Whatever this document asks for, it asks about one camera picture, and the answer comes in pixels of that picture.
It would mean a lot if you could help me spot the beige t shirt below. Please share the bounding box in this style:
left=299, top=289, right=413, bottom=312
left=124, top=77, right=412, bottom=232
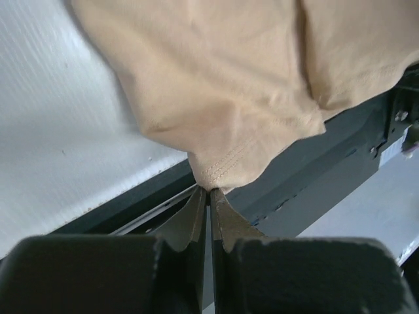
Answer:
left=71, top=1, right=418, bottom=191

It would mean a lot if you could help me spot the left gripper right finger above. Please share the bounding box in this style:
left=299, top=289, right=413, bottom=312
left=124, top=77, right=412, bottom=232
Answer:
left=209, top=189, right=418, bottom=313

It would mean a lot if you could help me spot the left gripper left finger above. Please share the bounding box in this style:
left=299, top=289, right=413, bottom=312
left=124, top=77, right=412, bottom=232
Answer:
left=1, top=188, right=206, bottom=313

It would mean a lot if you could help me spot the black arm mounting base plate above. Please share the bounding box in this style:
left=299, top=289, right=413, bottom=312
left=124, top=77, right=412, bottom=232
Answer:
left=58, top=66, right=418, bottom=236

